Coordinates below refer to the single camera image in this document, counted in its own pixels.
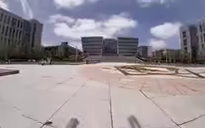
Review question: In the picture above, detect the wide stone stairway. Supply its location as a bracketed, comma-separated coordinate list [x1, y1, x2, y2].
[84, 54, 145, 64]

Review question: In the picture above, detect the large grey twin-block building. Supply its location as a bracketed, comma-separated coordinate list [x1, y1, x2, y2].
[80, 35, 140, 57]

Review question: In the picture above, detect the pale stone slab plaza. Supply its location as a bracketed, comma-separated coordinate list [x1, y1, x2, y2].
[0, 62, 205, 128]

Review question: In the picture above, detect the low dark building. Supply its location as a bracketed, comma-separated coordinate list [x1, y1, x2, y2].
[43, 41, 83, 60]

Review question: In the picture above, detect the low stone planter border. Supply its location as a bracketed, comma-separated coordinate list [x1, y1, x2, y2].
[114, 64, 205, 80]

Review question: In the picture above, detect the low distant building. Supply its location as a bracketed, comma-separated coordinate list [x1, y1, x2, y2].
[137, 45, 182, 62]

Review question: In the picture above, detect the robot's own part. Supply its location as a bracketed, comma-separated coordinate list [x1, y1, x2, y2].
[127, 115, 142, 128]
[65, 117, 80, 128]

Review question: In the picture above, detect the row of trees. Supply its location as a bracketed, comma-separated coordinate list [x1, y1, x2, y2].
[0, 44, 83, 64]
[151, 48, 205, 64]

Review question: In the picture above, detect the tall grey office building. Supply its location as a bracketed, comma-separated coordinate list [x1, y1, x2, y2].
[0, 3, 44, 61]

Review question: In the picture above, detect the pale multi-storey building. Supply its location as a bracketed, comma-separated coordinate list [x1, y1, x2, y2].
[179, 18, 205, 63]

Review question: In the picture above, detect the raised dark kerb strip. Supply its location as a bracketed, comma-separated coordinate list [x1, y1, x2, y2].
[0, 67, 20, 79]

